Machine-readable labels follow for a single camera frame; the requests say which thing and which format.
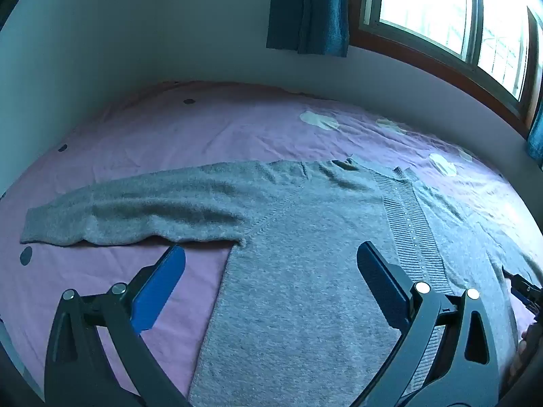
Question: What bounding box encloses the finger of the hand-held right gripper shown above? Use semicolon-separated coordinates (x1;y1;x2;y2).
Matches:
502;265;543;295
511;287;543;321

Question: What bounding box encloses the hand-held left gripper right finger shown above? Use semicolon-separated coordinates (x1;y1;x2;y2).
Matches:
352;241;500;407

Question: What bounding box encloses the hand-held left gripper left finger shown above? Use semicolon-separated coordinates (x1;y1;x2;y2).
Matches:
44;245;190;407

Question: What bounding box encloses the grey knit sweater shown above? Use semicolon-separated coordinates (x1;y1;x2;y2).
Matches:
20;156;541;407

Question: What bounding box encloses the person's right hand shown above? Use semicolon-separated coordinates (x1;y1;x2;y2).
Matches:
508;328;531;387

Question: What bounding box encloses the purple polka-dot bed sheet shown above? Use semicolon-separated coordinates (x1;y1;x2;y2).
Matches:
0;80;543;407

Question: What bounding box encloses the dark teal curtain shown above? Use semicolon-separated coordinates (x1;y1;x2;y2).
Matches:
526;104;543;158
266;0;350;58

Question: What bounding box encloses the wooden frame window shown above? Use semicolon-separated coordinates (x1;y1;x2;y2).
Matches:
357;0;543;133

